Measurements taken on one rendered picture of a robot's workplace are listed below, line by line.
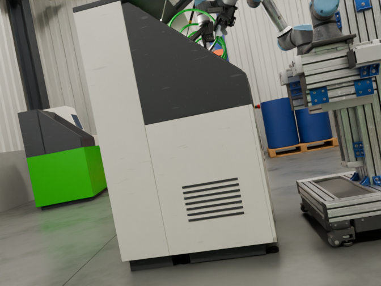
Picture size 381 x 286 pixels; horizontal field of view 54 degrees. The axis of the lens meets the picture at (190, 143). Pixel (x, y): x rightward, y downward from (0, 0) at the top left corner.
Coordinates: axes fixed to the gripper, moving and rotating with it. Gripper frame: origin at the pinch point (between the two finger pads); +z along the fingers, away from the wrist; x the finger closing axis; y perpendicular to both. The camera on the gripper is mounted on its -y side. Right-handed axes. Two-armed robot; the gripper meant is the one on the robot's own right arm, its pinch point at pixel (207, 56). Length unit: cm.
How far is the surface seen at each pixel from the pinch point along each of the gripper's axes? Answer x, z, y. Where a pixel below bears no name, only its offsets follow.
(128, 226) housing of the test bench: -35, 88, -56
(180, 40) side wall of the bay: -35.0, -4.4, -8.3
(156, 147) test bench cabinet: -35, 48, -32
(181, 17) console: 35, -37, -17
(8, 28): 472, -236, -442
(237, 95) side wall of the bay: -35.0, 29.3, 15.4
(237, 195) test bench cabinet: -35, 80, 6
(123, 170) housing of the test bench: -35, 57, -53
